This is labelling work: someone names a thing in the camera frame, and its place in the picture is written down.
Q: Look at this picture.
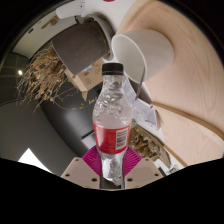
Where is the dried plant in grey pot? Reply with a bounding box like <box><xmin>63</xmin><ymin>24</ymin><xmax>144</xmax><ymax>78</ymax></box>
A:
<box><xmin>16</xmin><ymin>21</ymin><xmax>111</xmax><ymax>113</ymax></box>

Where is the thin metal stirrer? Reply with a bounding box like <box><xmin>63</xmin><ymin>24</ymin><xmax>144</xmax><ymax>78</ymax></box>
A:
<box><xmin>136</xmin><ymin>66</ymin><xmax>147</xmax><ymax>98</ymax></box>

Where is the clear plastic bottle red label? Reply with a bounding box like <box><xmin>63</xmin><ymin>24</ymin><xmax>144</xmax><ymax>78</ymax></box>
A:
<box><xmin>92</xmin><ymin>62</ymin><xmax>133</xmax><ymax>186</ymax></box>

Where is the grey plant saucer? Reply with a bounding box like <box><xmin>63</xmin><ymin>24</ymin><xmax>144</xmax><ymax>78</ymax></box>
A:
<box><xmin>88</xmin><ymin>13</ymin><xmax>116</xmax><ymax>61</ymax></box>

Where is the golden brown relief sculpture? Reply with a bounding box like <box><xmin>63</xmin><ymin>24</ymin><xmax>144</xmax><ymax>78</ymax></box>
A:
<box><xmin>129</xmin><ymin>126</ymin><xmax>172</xmax><ymax>168</ymax></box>

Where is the white cup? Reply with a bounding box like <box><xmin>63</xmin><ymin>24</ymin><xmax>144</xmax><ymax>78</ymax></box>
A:
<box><xmin>110</xmin><ymin>29</ymin><xmax>175</xmax><ymax>84</ymax></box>

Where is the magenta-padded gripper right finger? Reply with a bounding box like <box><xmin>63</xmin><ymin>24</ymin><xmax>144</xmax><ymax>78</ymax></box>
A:
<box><xmin>123</xmin><ymin>148</ymin><xmax>164</xmax><ymax>189</ymax></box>

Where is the large ceiling light panel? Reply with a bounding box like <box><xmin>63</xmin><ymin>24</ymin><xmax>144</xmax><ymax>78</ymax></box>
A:
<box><xmin>17</xmin><ymin>147</ymin><xmax>53</xmax><ymax>174</ymax></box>

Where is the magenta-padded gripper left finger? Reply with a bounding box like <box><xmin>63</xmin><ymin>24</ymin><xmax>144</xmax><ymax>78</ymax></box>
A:
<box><xmin>60</xmin><ymin>148</ymin><xmax>103</xmax><ymax>189</ymax></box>

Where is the light wooden board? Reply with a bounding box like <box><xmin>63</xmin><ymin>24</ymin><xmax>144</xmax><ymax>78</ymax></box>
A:
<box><xmin>116</xmin><ymin>0</ymin><xmax>224</xmax><ymax>168</ymax></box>

